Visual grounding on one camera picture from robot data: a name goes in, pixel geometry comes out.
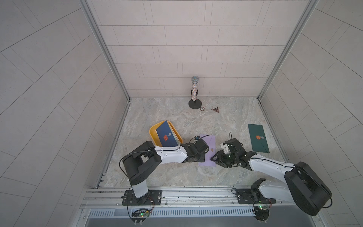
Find purple envelope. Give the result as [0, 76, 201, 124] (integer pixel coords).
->
[199, 134, 216, 167]

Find dark green envelope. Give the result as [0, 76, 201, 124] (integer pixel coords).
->
[248, 124, 270, 153]

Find navy blue envelope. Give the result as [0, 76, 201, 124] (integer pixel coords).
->
[156, 121, 179, 147]

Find yellow storage tray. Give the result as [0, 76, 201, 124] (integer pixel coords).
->
[149, 120, 183, 147]

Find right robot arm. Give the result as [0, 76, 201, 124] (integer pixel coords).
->
[210, 138, 333, 216]

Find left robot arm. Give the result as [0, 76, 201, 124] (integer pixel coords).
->
[119, 139, 209, 199]

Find right circuit board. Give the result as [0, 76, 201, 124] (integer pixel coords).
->
[253, 205, 269, 222]

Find circuit board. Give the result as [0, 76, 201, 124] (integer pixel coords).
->
[131, 209, 151, 223]
[253, 205, 269, 222]

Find left circuit board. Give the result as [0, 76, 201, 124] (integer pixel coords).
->
[131, 209, 151, 223]

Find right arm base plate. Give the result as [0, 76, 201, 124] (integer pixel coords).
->
[232, 188, 276, 204]

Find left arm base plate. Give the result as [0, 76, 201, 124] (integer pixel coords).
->
[122, 190, 162, 206]

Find aluminium mounting rail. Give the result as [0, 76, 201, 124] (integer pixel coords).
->
[80, 182, 295, 209]

